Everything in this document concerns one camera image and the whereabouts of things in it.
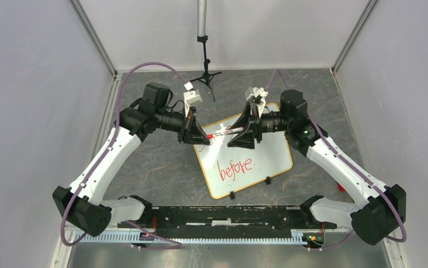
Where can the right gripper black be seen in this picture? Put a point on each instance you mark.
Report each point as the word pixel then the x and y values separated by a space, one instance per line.
pixel 246 139

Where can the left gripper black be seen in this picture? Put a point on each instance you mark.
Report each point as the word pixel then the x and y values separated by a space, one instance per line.
pixel 198 136

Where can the red whiteboard marker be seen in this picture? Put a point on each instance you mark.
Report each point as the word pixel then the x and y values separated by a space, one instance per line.
pixel 229 131

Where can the whiteboard with yellow edge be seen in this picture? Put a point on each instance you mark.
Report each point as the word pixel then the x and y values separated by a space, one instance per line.
pixel 228 170

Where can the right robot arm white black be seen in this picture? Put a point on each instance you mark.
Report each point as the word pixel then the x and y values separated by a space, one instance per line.
pixel 376 209

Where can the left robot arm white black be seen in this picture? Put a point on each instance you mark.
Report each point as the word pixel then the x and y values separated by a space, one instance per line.
pixel 81 203

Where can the black tripod stand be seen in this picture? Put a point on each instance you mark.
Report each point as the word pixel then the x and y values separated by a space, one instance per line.
pixel 202 37

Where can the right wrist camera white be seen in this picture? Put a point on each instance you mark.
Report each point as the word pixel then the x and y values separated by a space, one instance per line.
pixel 256 97

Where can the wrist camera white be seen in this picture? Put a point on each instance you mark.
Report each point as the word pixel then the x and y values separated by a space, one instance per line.
pixel 256 97
pixel 190 97

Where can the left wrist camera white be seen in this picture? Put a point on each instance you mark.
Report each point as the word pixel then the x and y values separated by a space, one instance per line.
pixel 190 97

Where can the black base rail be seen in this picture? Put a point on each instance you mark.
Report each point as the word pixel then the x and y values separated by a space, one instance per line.
pixel 237 221

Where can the white cable duct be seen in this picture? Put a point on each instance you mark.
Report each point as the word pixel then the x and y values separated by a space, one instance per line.
pixel 135 236

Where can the left aluminium frame post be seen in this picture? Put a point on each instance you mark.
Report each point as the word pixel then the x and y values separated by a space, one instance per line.
pixel 93 36

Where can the aluminium frame post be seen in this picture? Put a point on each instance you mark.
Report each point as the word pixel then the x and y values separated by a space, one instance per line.
pixel 356 31
pixel 93 36

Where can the right aluminium frame post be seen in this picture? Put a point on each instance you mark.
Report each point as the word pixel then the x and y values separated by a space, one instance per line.
pixel 356 31

